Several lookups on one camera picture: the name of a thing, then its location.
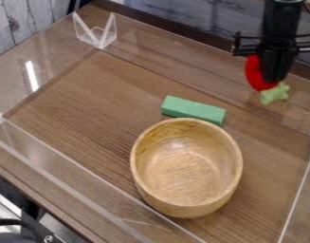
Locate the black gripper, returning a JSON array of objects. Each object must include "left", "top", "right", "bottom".
[{"left": 231, "top": 31, "right": 310, "bottom": 84}]

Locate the red plush strawberry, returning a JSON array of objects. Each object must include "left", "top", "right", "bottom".
[{"left": 245, "top": 55, "right": 290, "bottom": 105}]

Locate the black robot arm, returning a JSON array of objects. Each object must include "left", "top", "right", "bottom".
[{"left": 231, "top": 0, "right": 310, "bottom": 85}]

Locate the green foam block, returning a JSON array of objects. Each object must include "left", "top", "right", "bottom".
[{"left": 161, "top": 96, "right": 226, "bottom": 126}]

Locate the wooden bowl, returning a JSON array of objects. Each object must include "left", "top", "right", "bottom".
[{"left": 130, "top": 118, "right": 245, "bottom": 218}]

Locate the clear acrylic enclosure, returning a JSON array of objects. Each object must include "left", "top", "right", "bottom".
[{"left": 0, "top": 8, "right": 310, "bottom": 243}]

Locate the black metal bracket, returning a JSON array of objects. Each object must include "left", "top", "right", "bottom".
[{"left": 20, "top": 211, "right": 65, "bottom": 243}]

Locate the black cable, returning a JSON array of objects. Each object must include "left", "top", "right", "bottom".
[{"left": 0, "top": 217, "right": 35, "bottom": 243}]

